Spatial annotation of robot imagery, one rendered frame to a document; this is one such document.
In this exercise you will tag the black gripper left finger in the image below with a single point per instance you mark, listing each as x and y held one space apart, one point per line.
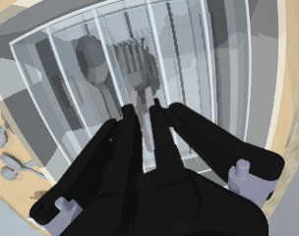
81 182

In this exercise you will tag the light grey tray dividers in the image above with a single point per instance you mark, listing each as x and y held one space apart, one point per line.
44 99

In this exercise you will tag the grey square cutlery tray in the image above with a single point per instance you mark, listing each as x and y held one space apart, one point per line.
268 38

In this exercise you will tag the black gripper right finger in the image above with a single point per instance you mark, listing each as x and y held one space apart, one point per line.
249 171

